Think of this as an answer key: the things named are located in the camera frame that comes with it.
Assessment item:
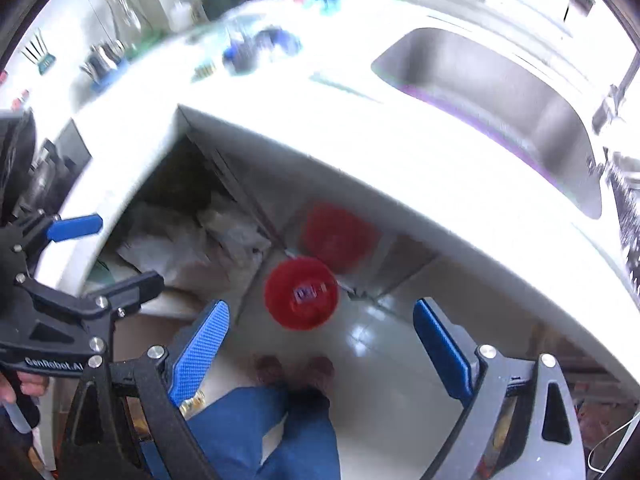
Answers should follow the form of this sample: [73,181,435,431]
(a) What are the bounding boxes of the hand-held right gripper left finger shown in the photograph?
[60,300,231,480]

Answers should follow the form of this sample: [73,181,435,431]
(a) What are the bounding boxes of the person's left hand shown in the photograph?
[0,371,51,413]

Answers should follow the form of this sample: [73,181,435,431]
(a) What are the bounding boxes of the large white woven sack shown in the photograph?
[116,202,216,288]

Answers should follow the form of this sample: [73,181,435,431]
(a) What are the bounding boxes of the red plastic bin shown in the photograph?
[263,256,341,331]

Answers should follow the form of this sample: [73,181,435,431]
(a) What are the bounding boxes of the dark mug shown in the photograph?
[200,0,241,21]

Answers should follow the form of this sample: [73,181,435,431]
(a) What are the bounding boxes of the person's legs in jeans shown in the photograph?
[182,385,288,480]

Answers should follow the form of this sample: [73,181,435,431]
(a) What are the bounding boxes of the white lidded jar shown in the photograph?
[170,2,196,33]

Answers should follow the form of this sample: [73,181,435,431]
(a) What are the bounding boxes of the steel cabinet door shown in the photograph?
[240,160,436,306]
[375,255,551,361]

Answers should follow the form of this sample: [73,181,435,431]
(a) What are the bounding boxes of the blue dish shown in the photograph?
[90,62,128,93]

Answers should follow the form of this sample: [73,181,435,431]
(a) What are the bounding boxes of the steel teapot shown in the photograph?
[80,40,126,81]

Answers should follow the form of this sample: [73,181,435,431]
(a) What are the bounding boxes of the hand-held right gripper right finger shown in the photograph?
[412,297,586,480]

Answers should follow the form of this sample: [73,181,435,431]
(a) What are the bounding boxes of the stainless steel sink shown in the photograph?
[371,27,603,220]

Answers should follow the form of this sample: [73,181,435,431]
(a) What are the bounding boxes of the thin wire hook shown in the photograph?
[587,410,640,473]

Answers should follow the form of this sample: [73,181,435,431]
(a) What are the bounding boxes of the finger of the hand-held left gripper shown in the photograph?
[15,270,166,323]
[12,212,104,261]

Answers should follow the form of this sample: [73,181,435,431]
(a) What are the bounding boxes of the pink patterned slipper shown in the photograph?
[300,356,335,392]
[254,354,288,388]

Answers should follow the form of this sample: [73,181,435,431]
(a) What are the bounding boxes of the white plastic bag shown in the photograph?
[197,205,273,266]

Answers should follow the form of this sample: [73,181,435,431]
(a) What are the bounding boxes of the glass carafe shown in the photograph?
[102,0,146,46]

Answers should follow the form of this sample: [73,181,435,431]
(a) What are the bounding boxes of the person's right leg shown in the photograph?
[260,385,342,480]

